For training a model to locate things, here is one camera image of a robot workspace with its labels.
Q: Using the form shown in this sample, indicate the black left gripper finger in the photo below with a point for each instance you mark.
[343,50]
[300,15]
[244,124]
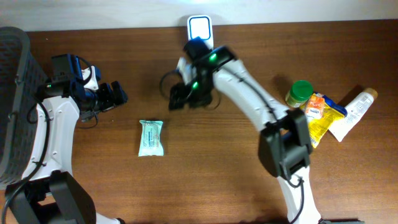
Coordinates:
[120,96]
[106,96]

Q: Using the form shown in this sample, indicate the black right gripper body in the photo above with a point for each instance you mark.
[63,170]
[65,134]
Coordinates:
[199,89]

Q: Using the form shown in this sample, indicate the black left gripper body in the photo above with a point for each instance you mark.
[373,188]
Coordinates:
[94,102]

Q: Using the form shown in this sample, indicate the teal wipes packet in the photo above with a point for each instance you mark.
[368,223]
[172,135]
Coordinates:
[150,144]

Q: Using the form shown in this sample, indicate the green lid jar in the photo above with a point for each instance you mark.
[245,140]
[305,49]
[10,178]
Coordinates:
[299,93]

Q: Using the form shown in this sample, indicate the orange small carton box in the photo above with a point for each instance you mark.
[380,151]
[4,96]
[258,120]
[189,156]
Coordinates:
[315,107]

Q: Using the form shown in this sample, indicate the yellow snack bag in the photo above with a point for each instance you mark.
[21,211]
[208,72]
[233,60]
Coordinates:
[318,127]

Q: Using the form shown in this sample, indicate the white tube with cork cap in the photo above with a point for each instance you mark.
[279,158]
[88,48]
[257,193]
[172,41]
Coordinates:
[356,110]

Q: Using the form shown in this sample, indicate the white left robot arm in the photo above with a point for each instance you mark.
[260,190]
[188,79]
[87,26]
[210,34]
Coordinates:
[48,193]

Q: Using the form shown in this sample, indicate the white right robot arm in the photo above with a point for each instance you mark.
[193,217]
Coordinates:
[284,142]

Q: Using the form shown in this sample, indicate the white barcode scanner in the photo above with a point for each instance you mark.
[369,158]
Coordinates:
[201,26]

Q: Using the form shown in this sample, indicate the dark grey plastic basket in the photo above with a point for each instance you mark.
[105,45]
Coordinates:
[21,76]

